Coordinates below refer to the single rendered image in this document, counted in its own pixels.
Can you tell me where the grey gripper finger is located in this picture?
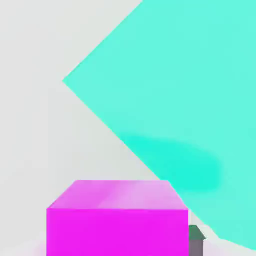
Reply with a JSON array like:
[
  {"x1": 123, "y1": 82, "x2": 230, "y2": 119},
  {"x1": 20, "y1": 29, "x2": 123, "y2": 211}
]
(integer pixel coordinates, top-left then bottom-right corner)
[{"x1": 188, "y1": 224, "x2": 221, "y2": 256}]

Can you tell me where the small magenta cube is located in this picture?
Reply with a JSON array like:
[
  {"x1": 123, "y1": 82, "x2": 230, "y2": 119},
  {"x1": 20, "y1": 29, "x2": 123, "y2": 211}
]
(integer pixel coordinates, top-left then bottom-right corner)
[{"x1": 46, "y1": 179, "x2": 190, "y2": 256}]

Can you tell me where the large turquoise box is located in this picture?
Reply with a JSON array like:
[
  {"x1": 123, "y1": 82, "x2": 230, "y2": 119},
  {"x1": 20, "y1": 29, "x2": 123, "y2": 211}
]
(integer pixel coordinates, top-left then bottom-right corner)
[{"x1": 62, "y1": 0, "x2": 256, "y2": 251}]

